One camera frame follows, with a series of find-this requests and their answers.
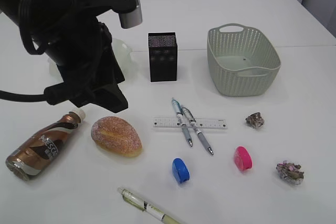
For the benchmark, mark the grey patterned pen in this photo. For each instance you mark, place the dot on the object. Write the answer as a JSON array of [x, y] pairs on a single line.
[[198, 132]]

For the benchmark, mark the blue correction tape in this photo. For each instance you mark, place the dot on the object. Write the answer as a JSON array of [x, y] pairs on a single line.
[[180, 171]]

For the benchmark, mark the brown coffee drink bottle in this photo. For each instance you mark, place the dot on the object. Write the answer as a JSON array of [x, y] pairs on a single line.
[[38, 152]]

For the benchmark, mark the black mesh pen holder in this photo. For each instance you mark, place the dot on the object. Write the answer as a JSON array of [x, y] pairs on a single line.
[[162, 56]]

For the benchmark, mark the blue grey pen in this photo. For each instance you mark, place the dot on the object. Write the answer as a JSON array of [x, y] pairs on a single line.
[[179, 115]]

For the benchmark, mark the sugared bread roll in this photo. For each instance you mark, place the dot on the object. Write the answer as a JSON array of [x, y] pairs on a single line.
[[116, 135]]

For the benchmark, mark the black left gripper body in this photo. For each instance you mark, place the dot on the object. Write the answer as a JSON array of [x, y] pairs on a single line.
[[85, 59]]

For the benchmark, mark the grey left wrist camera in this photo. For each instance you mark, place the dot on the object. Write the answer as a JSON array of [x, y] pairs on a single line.
[[133, 18]]

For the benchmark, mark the pale green plastic basket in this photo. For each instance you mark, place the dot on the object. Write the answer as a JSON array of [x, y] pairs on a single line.
[[242, 61]]

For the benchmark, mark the pale green wavy plate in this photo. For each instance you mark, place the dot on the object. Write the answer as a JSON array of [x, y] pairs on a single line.
[[122, 53]]

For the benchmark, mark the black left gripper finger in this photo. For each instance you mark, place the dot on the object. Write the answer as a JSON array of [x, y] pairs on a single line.
[[111, 98]]

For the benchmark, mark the pink correction tape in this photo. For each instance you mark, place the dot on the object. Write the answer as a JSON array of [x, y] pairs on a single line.
[[242, 159]]

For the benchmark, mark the clear plastic ruler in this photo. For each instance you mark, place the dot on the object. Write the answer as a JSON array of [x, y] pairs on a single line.
[[172, 122]]

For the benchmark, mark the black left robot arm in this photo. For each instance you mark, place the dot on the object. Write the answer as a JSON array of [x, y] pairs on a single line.
[[39, 21]]

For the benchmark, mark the yellow green pen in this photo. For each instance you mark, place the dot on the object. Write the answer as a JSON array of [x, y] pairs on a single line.
[[141, 204]]

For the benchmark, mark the large paper ball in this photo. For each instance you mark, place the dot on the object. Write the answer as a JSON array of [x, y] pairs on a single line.
[[290, 172]]

